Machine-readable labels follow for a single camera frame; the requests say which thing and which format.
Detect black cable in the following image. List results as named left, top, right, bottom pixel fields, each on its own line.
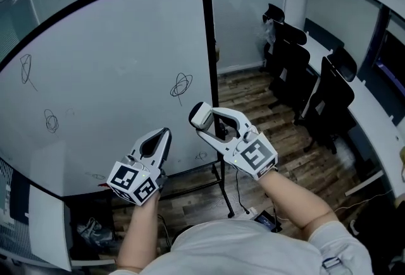
left=234, top=169, right=249, bottom=213

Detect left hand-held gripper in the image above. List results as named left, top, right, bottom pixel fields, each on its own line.
left=106, top=127, right=173, bottom=207

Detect person's white shirt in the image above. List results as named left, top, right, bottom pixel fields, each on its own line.
left=109, top=219, right=373, bottom=275

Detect black-framed whiteboard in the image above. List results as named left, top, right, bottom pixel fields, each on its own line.
left=0, top=0, right=237, bottom=218

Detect person's left forearm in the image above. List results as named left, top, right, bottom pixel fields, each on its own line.
left=116, top=193, right=161, bottom=272

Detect white whiteboard eraser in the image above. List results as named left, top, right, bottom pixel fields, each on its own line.
left=189, top=102, right=215, bottom=130

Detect black office chair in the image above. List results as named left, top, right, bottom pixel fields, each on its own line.
left=303, top=46, right=358, bottom=154
left=261, top=3, right=285, bottom=72
left=268, top=22, right=311, bottom=123

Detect grey strap buckle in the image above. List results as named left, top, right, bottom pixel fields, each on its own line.
left=321, top=255, right=343, bottom=270

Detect black device with screen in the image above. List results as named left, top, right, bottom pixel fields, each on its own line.
left=254, top=210, right=283, bottom=233

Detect person's right forearm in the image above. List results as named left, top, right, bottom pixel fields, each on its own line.
left=259, top=169, right=342, bottom=240

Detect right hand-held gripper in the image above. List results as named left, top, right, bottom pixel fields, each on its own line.
left=195, top=107, right=279, bottom=180

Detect grey crumpled bag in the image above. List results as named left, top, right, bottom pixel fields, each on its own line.
left=77, top=216, right=114, bottom=250

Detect clear plastic bag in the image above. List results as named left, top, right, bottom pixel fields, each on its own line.
left=261, top=18, right=277, bottom=44

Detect thin white cable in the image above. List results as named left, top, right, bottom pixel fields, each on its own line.
left=334, top=190, right=394, bottom=215

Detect white partition panel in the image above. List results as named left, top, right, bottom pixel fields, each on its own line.
left=27, top=184, right=73, bottom=272

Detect long white desk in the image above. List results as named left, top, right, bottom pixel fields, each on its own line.
left=302, top=32, right=405, bottom=200

